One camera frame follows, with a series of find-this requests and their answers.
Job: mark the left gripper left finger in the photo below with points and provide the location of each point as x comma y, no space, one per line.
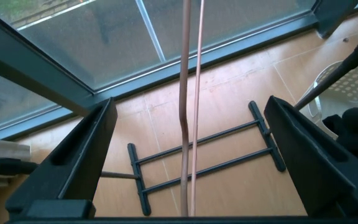
81,180

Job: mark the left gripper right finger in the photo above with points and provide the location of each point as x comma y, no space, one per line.
314,174

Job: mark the pink clothes hanger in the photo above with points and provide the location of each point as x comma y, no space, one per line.
184,77

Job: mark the black clothes rack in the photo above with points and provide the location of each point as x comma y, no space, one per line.
267,137

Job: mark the white laundry basket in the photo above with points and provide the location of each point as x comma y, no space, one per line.
353,84

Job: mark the window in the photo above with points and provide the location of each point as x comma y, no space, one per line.
73,46

